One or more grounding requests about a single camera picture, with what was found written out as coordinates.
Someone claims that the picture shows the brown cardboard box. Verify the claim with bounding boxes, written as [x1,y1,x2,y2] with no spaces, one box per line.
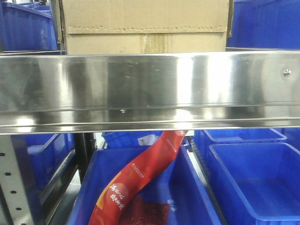
[61,0,233,54]

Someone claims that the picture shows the stainless steel shelf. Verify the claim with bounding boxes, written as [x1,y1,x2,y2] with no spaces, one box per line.
[0,51,300,134]

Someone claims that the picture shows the blue bin rear centre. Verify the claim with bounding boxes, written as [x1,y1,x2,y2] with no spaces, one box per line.
[101,131,189,149]

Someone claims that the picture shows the blue bin rear right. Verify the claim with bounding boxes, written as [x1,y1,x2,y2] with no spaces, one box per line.
[194,128,287,160]

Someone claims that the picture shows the blue bin with package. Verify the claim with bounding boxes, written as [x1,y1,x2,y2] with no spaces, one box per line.
[67,146,221,225]

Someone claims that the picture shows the red snack package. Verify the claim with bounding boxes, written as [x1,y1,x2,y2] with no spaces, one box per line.
[89,130,187,225]

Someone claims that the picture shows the blue bin lower left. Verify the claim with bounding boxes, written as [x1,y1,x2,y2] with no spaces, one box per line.
[24,133,75,190]

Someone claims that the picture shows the blue bin lower right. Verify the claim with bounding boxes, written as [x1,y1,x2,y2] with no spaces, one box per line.
[208,143,300,225]

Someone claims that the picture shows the blue bin upper right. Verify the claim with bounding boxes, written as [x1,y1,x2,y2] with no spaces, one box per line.
[227,0,300,50]

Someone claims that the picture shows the blue bin upper left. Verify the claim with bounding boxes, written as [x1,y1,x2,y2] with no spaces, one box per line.
[0,0,57,51]

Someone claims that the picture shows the perforated white shelf post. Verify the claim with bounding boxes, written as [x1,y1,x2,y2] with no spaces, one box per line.
[0,135,34,225]

